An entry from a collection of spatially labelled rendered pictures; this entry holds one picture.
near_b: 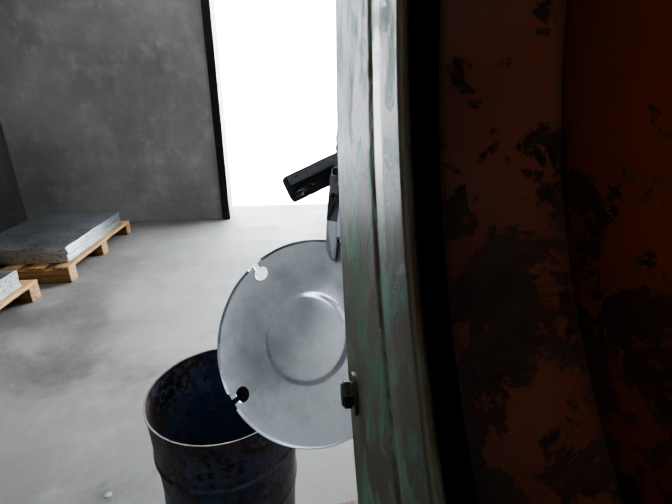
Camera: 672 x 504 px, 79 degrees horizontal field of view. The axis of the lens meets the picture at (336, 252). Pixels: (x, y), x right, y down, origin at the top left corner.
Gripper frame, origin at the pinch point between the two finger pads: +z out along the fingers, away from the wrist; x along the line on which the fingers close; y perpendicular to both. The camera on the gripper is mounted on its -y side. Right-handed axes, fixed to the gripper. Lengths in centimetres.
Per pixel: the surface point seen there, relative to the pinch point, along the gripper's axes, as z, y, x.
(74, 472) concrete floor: 48, -100, 99
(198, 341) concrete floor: -12, -97, 160
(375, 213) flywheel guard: 16.3, 9.6, -40.9
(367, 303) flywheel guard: 18.6, 9.3, -37.2
